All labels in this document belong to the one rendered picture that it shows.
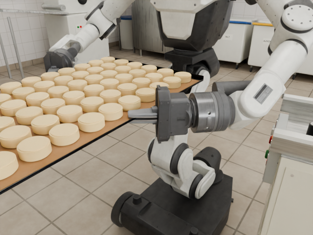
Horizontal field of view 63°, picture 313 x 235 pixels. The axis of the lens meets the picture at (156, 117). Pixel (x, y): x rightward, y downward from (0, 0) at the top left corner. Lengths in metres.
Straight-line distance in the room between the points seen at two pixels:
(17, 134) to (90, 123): 0.12
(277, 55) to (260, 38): 3.65
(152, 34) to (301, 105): 4.12
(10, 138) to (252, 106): 0.45
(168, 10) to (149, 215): 0.98
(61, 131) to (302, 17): 0.59
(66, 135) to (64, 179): 1.57
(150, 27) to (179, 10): 4.01
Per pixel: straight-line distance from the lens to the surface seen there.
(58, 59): 0.89
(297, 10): 0.74
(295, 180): 0.81
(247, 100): 0.55
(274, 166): 0.86
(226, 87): 0.59
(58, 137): 0.46
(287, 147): 0.77
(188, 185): 1.36
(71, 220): 1.73
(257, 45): 4.35
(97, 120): 0.49
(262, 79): 0.58
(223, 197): 1.58
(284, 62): 0.66
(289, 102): 1.03
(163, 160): 1.10
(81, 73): 0.78
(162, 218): 1.41
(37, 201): 1.92
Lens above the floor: 1.25
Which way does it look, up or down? 27 degrees down
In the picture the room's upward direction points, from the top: straight up
